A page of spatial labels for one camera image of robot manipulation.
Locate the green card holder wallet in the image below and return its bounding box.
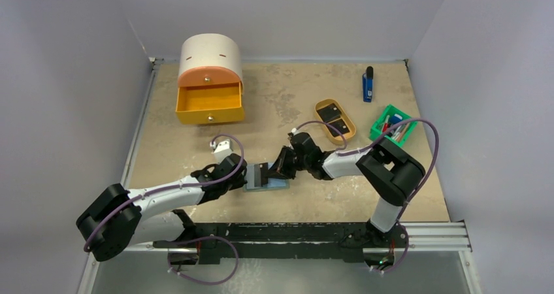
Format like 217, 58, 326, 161
244, 162, 289, 192

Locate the black credit card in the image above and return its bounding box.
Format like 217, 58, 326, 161
253, 163, 269, 188
328, 119, 353, 140

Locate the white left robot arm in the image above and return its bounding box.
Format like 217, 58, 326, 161
76, 154, 247, 261

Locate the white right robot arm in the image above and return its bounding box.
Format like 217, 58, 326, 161
265, 133, 426, 246

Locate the black card stack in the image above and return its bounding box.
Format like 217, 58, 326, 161
317, 103, 342, 123

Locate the orange oval tray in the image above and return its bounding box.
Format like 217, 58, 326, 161
315, 99, 357, 146

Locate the yellow open drawer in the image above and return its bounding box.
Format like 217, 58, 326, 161
175, 82, 245, 125

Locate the green bin with pens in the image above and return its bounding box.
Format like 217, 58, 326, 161
368, 105, 419, 148

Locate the blue stapler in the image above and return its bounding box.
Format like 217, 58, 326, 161
362, 66, 374, 103

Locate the white orange drawer cabinet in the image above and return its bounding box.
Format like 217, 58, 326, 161
177, 33, 244, 93

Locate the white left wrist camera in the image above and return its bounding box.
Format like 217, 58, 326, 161
210, 139, 233, 163

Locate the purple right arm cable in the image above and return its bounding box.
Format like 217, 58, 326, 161
292, 118, 440, 223

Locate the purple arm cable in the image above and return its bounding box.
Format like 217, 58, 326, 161
83, 134, 246, 253
292, 118, 440, 223

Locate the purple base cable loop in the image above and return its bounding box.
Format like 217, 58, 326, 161
167, 234, 240, 286

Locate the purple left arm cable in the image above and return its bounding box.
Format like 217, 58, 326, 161
83, 134, 246, 253

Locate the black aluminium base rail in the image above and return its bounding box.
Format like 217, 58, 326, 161
88, 220, 472, 267

